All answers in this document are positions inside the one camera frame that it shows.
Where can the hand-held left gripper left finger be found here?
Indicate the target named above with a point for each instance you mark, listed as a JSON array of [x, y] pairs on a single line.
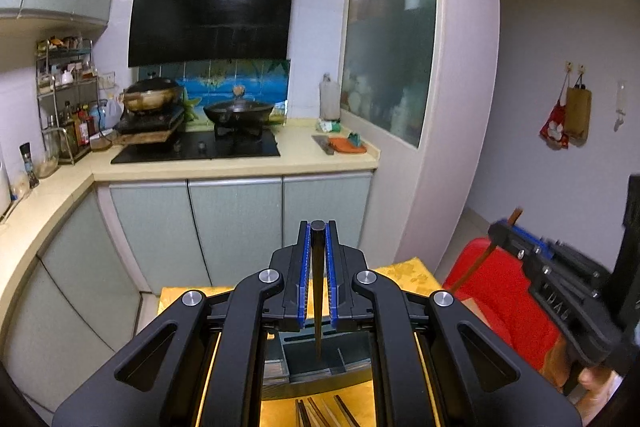
[[302, 277]]

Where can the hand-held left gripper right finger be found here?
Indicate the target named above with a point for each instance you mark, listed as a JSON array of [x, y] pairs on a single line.
[[330, 277]]

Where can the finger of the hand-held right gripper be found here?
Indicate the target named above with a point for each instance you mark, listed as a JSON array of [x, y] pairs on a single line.
[[570, 259], [510, 239]]

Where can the dark wooden chopstick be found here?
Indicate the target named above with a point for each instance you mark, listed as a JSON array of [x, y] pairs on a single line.
[[347, 412], [301, 414], [318, 287]]

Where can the brown wooden chopstick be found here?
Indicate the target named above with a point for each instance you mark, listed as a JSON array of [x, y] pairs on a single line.
[[482, 259], [318, 413]]

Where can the dark green utensil holder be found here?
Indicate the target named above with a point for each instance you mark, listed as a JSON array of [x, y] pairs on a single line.
[[320, 369]]

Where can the person's right hand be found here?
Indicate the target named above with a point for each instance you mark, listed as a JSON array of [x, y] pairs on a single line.
[[597, 389]]

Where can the red chair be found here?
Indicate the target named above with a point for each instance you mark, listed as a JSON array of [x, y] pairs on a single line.
[[500, 302]]

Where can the yellow floral tablecloth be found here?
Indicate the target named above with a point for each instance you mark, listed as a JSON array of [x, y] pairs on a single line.
[[405, 274]]

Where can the kitchen base cabinets with counter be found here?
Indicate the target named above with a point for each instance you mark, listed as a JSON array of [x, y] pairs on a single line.
[[230, 217]]

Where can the red hanging pouch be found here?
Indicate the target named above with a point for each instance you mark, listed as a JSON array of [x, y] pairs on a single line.
[[553, 129]]

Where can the kitchen cleaver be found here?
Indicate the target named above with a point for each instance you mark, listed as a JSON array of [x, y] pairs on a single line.
[[323, 145]]

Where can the orange cloth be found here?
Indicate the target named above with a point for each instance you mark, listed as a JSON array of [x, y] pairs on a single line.
[[347, 145]]

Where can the brown hanging bag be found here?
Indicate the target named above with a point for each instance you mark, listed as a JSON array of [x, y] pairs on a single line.
[[577, 114]]

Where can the black gas hob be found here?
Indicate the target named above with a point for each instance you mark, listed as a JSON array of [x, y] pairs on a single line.
[[230, 149]]

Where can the translucent plastic jug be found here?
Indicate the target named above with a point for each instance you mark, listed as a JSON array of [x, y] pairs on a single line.
[[330, 99]]

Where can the black wok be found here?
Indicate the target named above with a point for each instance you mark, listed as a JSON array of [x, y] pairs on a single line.
[[239, 111]]

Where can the blue scenic backsplash panel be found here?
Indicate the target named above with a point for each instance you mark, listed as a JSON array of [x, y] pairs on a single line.
[[220, 79]]

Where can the black portable cooker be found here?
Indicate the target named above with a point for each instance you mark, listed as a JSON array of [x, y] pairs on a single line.
[[150, 122]]

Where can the brown lidded pot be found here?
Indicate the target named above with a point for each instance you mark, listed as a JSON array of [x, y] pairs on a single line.
[[152, 96]]

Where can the blue white plastic jug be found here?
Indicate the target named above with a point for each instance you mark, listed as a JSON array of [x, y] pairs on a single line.
[[112, 114]]

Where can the glass jar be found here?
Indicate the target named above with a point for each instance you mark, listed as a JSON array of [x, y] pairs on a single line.
[[50, 152]]

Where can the metal spice rack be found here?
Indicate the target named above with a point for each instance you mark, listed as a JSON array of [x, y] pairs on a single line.
[[65, 102]]

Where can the black pepper grinder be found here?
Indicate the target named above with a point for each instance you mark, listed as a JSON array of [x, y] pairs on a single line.
[[29, 164]]

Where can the white wall hook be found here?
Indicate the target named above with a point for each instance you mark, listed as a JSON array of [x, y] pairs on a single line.
[[621, 104]]

